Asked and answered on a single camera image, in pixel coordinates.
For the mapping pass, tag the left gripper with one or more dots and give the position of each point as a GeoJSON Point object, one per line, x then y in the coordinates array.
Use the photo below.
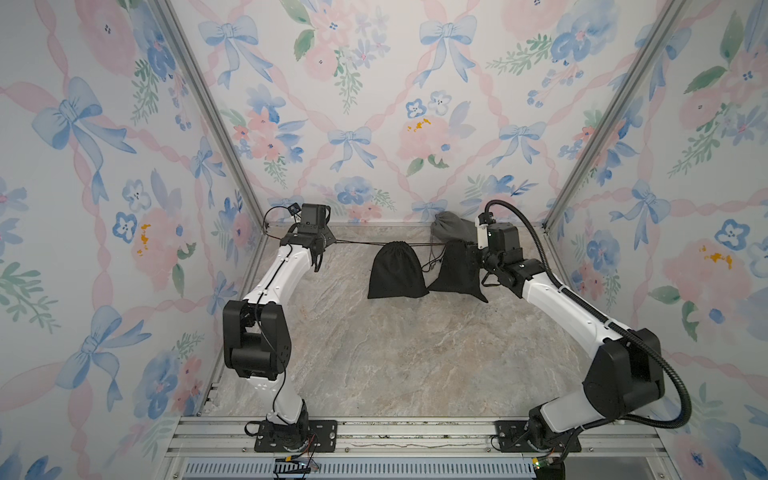
{"type": "Point", "coordinates": [329, 238]}

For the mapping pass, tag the black pouch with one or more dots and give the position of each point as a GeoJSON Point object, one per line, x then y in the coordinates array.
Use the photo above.
{"type": "Point", "coordinates": [459, 271]}
{"type": "Point", "coordinates": [396, 270]}

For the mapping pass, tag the grey drawstring pouch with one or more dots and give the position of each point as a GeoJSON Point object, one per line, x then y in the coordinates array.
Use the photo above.
{"type": "Point", "coordinates": [448, 226]}

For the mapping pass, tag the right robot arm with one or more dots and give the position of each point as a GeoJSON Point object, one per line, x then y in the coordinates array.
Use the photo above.
{"type": "Point", "coordinates": [622, 377]}

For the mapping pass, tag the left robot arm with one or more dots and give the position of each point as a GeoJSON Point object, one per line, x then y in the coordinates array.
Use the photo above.
{"type": "Point", "coordinates": [257, 344]}

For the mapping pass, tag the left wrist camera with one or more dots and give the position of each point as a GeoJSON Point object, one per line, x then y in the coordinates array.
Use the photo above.
{"type": "Point", "coordinates": [294, 209]}

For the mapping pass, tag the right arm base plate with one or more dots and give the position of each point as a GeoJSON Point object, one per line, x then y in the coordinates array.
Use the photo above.
{"type": "Point", "coordinates": [517, 436]}

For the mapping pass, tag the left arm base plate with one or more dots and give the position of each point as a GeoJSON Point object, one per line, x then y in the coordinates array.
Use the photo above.
{"type": "Point", "coordinates": [313, 436]}

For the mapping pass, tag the aluminium front rail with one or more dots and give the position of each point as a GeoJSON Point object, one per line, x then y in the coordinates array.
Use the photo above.
{"type": "Point", "coordinates": [416, 448]}

